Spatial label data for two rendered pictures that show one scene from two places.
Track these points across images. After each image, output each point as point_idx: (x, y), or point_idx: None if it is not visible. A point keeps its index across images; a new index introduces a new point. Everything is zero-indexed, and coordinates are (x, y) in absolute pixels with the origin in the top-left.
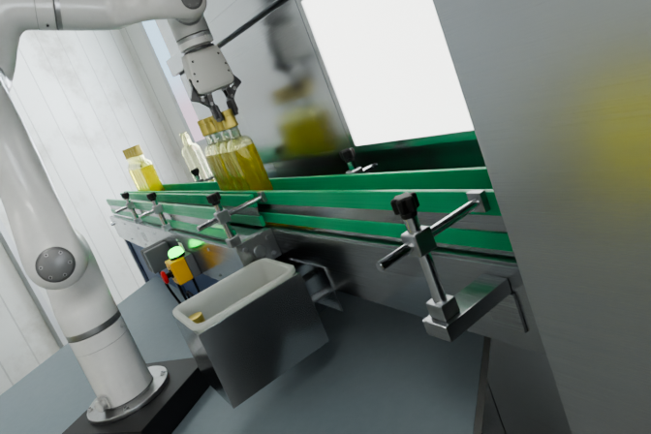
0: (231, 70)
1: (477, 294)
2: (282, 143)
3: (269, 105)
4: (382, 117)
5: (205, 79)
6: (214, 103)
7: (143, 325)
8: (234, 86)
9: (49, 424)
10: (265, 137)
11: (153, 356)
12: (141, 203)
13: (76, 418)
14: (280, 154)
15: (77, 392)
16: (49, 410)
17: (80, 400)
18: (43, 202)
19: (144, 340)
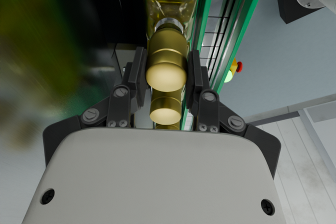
0: (35, 191)
1: None
2: (83, 13)
3: (34, 50)
4: None
5: (217, 193)
6: (194, 99)
7: (222, 90)
8: (85, 119)
9: (319, 43)
10: (95, 70)
11: (248, 48)
12: None
13: (314, 31)
14: (97, 27)
15: (287, 61)
16: (304, 60)
17: (295, 49)
18: None
19: (234, 73)
